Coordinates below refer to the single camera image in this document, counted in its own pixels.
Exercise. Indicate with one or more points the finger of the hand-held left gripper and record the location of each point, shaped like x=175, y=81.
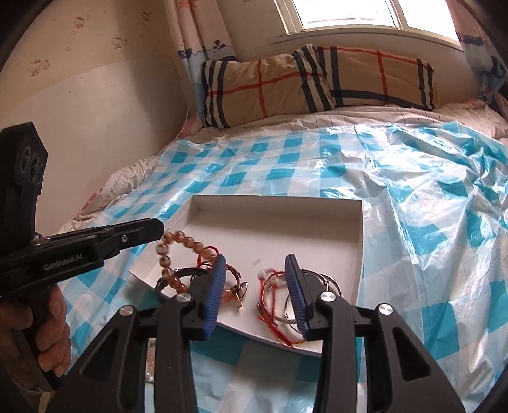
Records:
x=135, y=234

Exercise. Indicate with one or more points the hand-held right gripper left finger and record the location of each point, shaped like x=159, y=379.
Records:
x=210, y=296

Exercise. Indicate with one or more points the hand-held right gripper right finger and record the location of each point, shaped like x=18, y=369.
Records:
x=295, y=296

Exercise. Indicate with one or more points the silver bangle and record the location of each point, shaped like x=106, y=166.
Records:
x=325, y=274

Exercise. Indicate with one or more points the white shallow cardboard tray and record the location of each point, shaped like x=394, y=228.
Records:
x=278, y=230

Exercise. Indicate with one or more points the person's left hand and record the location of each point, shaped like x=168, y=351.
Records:
x=53, y=333

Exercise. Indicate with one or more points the pink cloth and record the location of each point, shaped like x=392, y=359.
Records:
x=192, y=125

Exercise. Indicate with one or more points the blue checked plastic sheet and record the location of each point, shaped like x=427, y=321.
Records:
x=416, y=198

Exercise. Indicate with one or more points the large plaid pillow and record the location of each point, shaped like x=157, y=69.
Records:
x=258, y=91

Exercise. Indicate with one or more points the curtain with blue boat print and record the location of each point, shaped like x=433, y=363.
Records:
x=484, y=47
x=198, y=31

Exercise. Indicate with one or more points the small plaid pillow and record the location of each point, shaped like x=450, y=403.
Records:
x=377, y=75

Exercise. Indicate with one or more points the window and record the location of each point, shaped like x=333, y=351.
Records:
x=357, y=16

